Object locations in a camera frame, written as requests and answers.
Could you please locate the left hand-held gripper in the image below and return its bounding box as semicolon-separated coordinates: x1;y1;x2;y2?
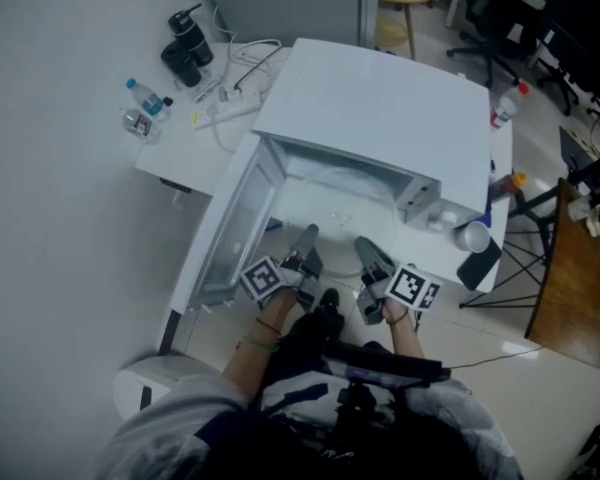
239;223;327;315

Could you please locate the grey cabinet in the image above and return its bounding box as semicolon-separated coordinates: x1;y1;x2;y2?
199;0;381;49

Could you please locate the green wrist band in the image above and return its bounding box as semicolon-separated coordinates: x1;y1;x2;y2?
235;336;280;354

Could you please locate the black wrist band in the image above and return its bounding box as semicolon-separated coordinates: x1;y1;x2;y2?
254;316;283;338

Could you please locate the short black thermos cup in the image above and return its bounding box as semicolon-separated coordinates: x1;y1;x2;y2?
160;40;203;89

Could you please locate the glass turntable plate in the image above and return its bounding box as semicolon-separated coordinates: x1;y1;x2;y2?
278;164;399;278

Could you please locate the person's grey patterned clothing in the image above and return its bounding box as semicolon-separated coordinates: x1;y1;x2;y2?
93;312;524;480

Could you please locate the person's left forearm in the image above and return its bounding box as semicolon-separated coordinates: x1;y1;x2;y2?
221;290;302;405

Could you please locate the white power strip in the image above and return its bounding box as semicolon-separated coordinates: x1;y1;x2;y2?
194;89;263;132

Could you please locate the white mug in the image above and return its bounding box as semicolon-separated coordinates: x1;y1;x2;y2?
453;220;492;254

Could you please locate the person's right forearm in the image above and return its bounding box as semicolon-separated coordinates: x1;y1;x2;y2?
381;301;427;361

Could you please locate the blue-capped water bottle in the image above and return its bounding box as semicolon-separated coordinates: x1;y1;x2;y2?
125;77;172;124

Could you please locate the black office chair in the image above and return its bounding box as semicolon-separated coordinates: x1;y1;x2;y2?
533;15;600;149
445;0;537;90

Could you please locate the black chest-mounted device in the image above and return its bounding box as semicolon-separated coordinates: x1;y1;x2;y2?
323;340;452;387

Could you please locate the dark-label clear plastic bottle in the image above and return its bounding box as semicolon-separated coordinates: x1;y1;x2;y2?
119;107;163;146

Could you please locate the black cable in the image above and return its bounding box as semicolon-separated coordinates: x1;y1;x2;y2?
232;47;281;93

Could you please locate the dark brown wooden table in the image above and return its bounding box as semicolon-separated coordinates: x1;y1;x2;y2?
524;176;600;375

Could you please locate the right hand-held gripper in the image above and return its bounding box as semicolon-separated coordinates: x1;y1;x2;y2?
354;235;444;326

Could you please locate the black metal stand frame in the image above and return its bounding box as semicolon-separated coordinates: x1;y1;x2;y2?
458;187;562;310

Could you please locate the person's black shoe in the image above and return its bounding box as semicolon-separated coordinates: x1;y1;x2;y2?
318;287;342;319

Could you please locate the thin floor cable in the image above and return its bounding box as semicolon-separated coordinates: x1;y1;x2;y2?
448;341;547;371

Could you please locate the orange-capped dark sauce bottle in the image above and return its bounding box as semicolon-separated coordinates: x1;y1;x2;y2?
488;171;529;204

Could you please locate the white microwave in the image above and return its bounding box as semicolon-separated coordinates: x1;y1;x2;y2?
171;37;491;315

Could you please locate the black smartphone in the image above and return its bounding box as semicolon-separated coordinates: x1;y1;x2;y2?
455;237;503;292

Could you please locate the tall black thermos bottle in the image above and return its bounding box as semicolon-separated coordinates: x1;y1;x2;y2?
168;2;216;68

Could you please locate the red-capped white bottle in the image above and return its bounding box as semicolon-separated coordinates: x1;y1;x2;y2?
489;82;531;132

